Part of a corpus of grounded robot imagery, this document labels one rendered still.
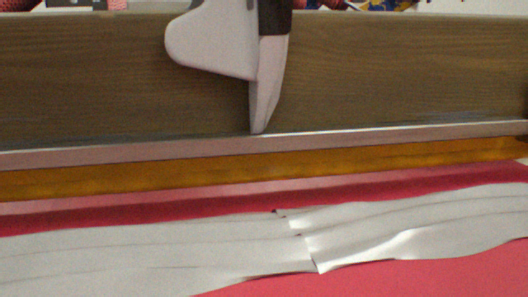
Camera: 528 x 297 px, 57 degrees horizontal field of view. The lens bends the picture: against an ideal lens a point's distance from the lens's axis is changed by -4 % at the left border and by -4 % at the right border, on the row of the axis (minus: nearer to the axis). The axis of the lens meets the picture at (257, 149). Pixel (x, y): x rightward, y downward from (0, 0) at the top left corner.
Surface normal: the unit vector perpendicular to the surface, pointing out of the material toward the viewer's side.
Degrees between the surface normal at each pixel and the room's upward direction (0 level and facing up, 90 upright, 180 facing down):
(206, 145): 90
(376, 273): 0
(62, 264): 27
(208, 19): 83
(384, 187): 0
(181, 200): 0
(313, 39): 90
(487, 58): 90
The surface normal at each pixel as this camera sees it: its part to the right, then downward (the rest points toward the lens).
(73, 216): 0.00, -0.97
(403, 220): 0.25, -0.69
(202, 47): 0.26, 0.13
